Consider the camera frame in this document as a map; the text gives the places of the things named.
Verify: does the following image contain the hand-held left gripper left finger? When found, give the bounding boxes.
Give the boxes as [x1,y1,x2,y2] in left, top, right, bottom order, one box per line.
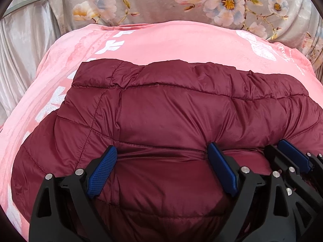
[29,145,118,242]

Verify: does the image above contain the pink printed blanket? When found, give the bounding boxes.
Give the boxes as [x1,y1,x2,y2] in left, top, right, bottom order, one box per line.
[0,23,319,242]

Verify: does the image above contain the white satin curtain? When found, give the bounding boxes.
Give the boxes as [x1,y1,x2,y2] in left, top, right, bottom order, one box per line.
[0,0,74,124]

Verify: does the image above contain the grey metal rail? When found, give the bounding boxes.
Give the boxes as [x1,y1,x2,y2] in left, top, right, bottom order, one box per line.
[4,0,49,19]

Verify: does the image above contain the maroon puffer jacket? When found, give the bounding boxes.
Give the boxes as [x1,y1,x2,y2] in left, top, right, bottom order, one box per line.
[11,58,323,242]

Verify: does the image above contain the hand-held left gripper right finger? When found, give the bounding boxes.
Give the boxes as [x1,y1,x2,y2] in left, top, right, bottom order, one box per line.
[207,142,303,242]

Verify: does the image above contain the grey floral cloth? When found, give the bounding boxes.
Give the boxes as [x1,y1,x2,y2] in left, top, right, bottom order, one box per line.
[47,0,323,74]

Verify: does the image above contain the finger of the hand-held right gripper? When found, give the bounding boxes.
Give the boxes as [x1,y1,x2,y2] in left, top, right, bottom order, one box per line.
[263,145,323,242]
[277,139,323,179]

